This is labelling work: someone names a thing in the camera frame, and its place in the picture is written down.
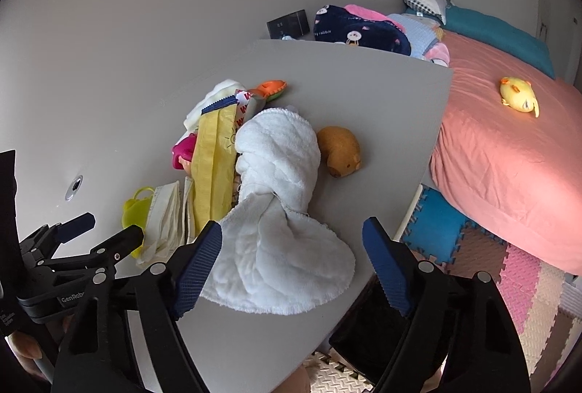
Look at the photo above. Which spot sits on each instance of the pink doll toy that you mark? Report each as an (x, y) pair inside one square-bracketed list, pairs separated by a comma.
[(183, 151)]

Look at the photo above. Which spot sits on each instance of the yellow plush chick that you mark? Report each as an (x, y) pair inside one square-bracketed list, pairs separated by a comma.
[(519, 95)]

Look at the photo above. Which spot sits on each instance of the pink folded blanket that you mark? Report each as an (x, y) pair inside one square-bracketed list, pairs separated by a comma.
[(369, 14)]

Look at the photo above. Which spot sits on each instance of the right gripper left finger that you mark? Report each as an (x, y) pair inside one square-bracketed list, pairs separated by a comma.
[(192, 265)]

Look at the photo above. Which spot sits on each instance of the metal desk grommet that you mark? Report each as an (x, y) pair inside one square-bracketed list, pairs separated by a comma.
[(74, 187)]

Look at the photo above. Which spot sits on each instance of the yellow green plastic toy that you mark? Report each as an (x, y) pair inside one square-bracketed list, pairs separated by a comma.
[(136, 209)]

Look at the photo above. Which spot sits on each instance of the colourful foam floor mat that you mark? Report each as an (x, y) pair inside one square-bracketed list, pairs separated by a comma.
[(543, 301)]

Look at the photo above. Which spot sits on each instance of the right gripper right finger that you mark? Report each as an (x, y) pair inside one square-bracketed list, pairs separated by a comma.
[(383, 255)]

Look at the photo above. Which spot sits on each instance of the pink bed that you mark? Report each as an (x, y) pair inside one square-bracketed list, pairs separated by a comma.
[(516, 175)]

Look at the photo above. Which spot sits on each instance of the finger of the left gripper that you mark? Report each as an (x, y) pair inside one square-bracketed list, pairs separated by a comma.
[(67, 231), (108, 253)]

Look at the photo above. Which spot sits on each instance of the white quilted towel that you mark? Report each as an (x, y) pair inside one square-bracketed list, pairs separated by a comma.
[(275, 258)]

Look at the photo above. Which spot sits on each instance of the yellow cloth strip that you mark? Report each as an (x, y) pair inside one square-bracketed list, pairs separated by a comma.
[(213, 165)]

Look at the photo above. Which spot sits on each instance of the navy cartoon blanket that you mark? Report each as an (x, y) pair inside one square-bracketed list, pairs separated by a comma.
[(334, 24)]

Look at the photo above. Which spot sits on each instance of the white folded cloth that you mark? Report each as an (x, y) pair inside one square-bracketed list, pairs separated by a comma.
[(223, 89)]

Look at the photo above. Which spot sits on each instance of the black wall switch panel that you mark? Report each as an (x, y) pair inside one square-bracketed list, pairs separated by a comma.
[(294, 25)]

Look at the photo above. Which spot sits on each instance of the cream paper bag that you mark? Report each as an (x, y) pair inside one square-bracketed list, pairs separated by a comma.
[(168, 224)]

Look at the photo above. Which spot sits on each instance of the brown plush toy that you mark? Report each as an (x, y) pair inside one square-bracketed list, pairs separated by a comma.
[(340, 151)]

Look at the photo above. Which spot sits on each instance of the light blue folded blanket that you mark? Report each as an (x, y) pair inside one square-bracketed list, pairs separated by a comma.
[(422, 33)]

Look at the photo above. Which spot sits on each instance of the teal pillow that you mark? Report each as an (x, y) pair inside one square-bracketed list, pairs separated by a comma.
[(497, 33)]

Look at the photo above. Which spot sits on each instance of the orange toy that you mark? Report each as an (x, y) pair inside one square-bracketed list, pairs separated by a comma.
[(269, 90)]

